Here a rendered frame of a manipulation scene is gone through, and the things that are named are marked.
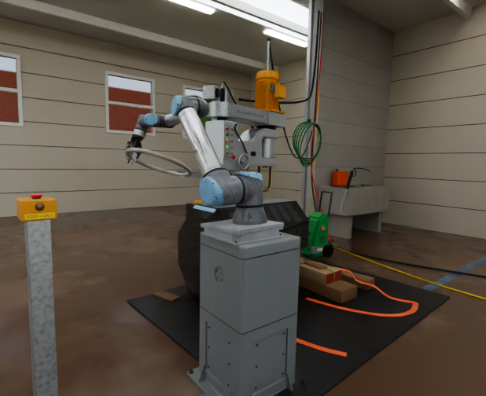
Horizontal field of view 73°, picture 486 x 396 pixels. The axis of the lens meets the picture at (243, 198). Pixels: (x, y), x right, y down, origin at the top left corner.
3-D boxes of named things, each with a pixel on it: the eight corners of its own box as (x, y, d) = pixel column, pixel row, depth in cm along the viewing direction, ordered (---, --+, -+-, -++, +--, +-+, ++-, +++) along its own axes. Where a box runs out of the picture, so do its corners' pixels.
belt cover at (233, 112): (265, 131, 357) (266, 115, 355) (285, 130, 341) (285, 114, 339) (200, 122, 283) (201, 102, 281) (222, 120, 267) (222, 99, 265)
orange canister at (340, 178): (328, 187, 593) (329, 168, 589) (344, 186, 624) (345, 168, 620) (338, 188, 576) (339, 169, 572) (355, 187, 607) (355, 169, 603)
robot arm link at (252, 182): (269, 203, 176) (268, 170, 174) (243, 207, 166) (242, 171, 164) (252, 202, 188) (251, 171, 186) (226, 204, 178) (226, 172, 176)
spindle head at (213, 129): (231, 172, 317) (232, 125, 312) (249, 173, 303) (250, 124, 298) (204, 173, 289) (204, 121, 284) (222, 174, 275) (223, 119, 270)
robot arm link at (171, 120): (217, 97, 198) (171, 115, 253) (198, 95, 191) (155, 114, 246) (218, 117, 199) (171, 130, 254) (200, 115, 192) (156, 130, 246)
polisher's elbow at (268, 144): (252, 157, 338) (252, 138, 336) (263, 158, 352) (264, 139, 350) (266, 158, 326) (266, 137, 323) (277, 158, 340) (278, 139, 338)
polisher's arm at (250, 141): (262, 175, 355) (263, 130, 350) (280, 176, 341) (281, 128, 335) (215, 177, 298) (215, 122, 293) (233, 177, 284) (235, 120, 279)
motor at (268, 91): (263, 115, 354) (264, 77, 349) (288, 113, 334) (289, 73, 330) (247, 112, 332) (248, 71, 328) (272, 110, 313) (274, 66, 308)
